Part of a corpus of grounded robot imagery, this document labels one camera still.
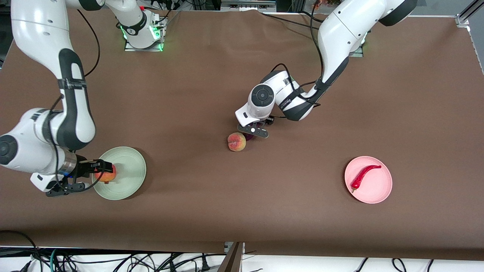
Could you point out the brown table cover sheet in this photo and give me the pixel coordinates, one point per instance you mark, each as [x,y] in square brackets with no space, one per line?
[227,211]

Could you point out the pale green ribbed plate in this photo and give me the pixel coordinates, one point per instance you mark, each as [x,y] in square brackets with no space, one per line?
[128,166]

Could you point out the white metal bracket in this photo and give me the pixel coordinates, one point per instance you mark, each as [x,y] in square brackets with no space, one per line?
[228,247]

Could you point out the long purple eggplant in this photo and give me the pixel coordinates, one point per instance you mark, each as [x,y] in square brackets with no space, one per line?
[250,136]

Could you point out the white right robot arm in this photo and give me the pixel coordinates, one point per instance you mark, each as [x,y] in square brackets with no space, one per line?
[38,30]

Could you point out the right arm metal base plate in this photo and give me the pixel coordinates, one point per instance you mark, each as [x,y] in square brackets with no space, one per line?
[162,34]

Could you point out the small orange toy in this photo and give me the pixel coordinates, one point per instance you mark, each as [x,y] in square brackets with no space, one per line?
[317,3]

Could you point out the aluminium frame profile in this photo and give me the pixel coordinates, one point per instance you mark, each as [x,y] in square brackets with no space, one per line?
[231,260]

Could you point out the pink round plate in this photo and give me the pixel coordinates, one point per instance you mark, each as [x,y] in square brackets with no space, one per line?
[374,189]

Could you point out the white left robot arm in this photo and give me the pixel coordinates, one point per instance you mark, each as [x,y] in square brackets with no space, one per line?
[340,34]

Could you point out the grey metal box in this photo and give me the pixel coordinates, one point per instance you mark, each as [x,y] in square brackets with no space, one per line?
[247,5]

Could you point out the pink fuzzy peach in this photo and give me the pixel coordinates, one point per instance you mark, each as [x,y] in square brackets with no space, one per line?
[236,142]

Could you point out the aluminium corner profile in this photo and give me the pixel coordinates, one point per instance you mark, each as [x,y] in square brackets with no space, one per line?
[467,13]

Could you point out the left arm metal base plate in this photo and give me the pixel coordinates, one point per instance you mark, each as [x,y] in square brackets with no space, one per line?
[357,54]

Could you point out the red chili pepper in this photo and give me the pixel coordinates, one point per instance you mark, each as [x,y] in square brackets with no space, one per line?
[358,179]

